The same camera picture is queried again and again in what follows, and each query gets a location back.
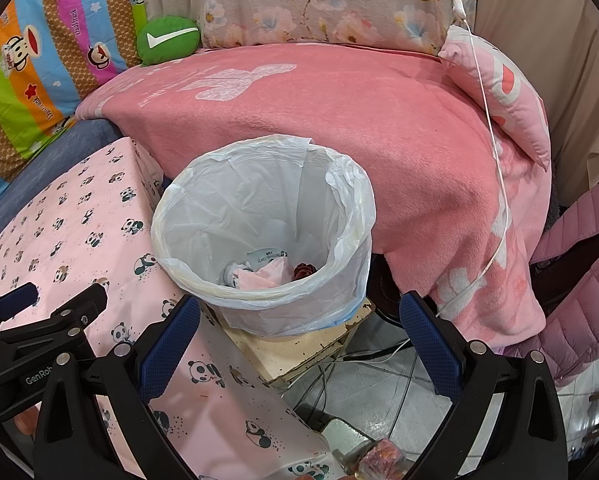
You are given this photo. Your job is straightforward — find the beige curtain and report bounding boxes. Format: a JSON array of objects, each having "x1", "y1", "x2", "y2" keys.
[{"x1": 472, "y1": 0, "x2": 599, "y2": 211}]

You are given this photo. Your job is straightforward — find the pink pillow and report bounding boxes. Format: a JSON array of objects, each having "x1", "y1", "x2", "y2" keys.
[{"x1": 438, "y1": 24, "x2": 551, "y2": 171}]

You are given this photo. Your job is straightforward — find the pink blanket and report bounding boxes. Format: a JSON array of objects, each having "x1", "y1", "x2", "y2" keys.
[{"x1": 76, "y1": 42, "x2": 553, "y2": 351}]

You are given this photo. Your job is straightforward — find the white cable with switch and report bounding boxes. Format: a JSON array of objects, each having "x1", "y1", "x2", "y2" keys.
[{"x1": 434, "y1": 0, "x2": 511, "y2": 318}]

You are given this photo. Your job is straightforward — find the green cushion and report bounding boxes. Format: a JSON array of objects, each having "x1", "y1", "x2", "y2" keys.
[{"x1": 136, "y1": 16, "x2": 201, "y2": 67}]

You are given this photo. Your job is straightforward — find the colourful monkey-print quilt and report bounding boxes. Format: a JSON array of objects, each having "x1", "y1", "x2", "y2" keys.
[{"x1": 0, "y1": 0, "x2": 152, "y2": 206}]

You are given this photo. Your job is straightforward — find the pink panda-print tablecloth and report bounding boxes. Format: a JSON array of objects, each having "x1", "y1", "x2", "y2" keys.
[{"x1": 0, "y1": 136, "x2": 340, "y2": 480}]

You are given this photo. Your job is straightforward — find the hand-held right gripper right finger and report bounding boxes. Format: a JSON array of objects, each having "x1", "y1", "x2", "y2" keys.
[{"x1": 401, "y1": 291, "x2": 573, "y2": 480}]

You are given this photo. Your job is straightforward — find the pink puffer jacket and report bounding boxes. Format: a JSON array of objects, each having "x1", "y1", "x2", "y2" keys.
[{"x1": 527, "y1": 172, "x2": 599, "y2": 388}]

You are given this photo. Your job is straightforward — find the cream wooden stool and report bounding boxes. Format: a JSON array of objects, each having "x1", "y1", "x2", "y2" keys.
[{"x1": 199, "y1": 297, "x2": 375, "y2": 386}]

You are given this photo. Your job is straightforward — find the white paper packet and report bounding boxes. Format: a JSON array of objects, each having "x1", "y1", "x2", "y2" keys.
[{"x1": 246, "y1": 247, "x2": 287, "y2": 268}]

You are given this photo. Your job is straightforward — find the bin with white liner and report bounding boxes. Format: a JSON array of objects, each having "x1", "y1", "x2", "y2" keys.
[{"x1": 150, "y1": 132, "x2": 377, "y2": 338}]

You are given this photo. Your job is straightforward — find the pink crumpled wrapper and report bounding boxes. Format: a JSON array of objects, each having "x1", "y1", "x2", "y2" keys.
[{"x1": 357, "y1": 437, "x2": 407, "y2": 480}]

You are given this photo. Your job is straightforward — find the grey sock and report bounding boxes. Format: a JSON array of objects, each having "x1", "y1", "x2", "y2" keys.
[{"x1": 223, "y1": 261, "x2": 247, "y2": 288}]

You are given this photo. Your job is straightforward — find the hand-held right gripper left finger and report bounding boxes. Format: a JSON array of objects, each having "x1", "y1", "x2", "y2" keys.
[{"x1": 32, "y1": 294, "x2": 202, "y2": 480}]

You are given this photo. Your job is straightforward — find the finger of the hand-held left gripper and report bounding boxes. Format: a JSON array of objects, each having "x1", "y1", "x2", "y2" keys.
[
  {"x1": 0, "y1": 281, "x2": 39, "y2": 333},
  {"x1": 0, "y1": 284, "x2": 109, "y2": 347}
]

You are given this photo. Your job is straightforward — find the grey floral blanket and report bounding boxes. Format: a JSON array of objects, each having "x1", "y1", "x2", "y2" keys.
[{"x1": 134, "y1": 0, "x2": 480, "y2": 57}]

